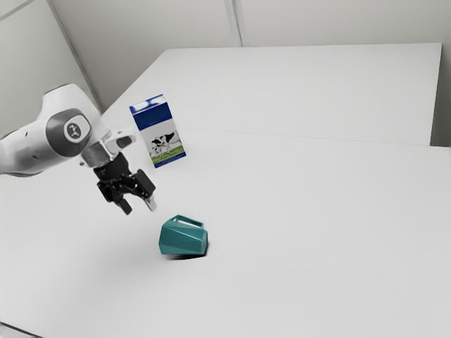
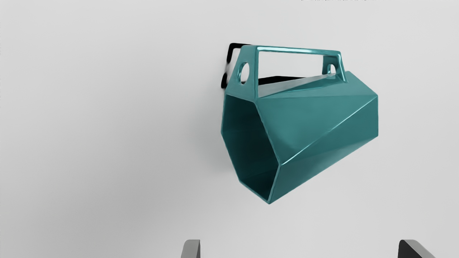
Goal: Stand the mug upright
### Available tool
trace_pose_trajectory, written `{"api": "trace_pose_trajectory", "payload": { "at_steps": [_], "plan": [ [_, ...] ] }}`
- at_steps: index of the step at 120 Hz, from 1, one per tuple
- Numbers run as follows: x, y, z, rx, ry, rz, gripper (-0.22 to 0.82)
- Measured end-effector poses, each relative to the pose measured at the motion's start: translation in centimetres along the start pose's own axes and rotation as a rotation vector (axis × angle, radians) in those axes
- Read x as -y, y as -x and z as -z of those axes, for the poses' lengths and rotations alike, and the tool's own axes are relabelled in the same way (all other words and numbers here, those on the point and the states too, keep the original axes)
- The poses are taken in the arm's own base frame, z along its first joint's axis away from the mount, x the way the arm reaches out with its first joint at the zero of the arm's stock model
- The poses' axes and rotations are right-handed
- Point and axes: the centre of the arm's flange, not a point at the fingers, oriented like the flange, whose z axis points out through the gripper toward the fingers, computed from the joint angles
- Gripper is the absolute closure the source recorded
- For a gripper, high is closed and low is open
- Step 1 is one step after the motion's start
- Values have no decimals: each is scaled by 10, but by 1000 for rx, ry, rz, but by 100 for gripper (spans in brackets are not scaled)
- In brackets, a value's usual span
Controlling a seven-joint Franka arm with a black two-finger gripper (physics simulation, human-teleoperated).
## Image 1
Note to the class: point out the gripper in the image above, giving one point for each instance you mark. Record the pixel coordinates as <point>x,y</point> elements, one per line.
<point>112,169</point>

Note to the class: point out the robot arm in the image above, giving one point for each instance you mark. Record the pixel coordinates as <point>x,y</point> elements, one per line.
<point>31,148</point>

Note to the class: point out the teal faceted mug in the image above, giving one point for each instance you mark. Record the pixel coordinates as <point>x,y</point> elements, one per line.
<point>183,239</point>

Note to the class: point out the blue white milk carton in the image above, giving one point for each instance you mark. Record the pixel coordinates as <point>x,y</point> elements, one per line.
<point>158,132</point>

